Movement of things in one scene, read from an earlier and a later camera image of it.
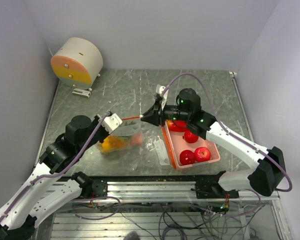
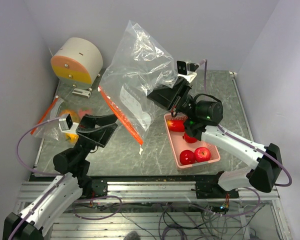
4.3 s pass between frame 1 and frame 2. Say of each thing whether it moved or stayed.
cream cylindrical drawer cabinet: stayed
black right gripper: moved
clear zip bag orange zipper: moved
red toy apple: stayed
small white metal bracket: stayed
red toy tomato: stayed
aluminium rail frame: stayed
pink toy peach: moved
